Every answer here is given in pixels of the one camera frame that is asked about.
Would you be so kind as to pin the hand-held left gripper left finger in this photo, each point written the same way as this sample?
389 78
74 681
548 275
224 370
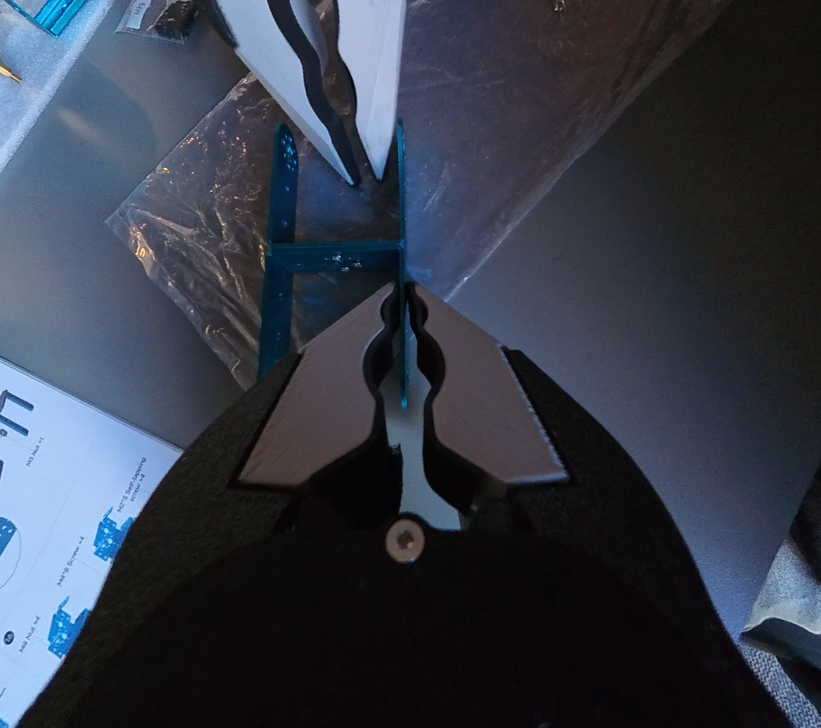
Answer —
314 420

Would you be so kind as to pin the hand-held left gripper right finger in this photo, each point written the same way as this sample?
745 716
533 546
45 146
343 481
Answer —
494 420

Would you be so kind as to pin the blue metal bracket assembly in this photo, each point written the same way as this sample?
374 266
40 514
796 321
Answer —
282 196

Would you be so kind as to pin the grey desk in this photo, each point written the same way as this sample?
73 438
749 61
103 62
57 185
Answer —
641 292

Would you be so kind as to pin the pile of small hardware bags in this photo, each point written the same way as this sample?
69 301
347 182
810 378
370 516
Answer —
138 3

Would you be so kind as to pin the white foam sheet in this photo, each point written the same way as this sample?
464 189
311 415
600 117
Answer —
51 48

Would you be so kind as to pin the large clear plastic bag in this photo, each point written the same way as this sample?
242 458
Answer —
545 99

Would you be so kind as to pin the white instruction booklet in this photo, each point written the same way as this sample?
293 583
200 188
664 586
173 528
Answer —
64 452

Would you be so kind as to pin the grey fabric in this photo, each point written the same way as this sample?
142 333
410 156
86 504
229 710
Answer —
789 612

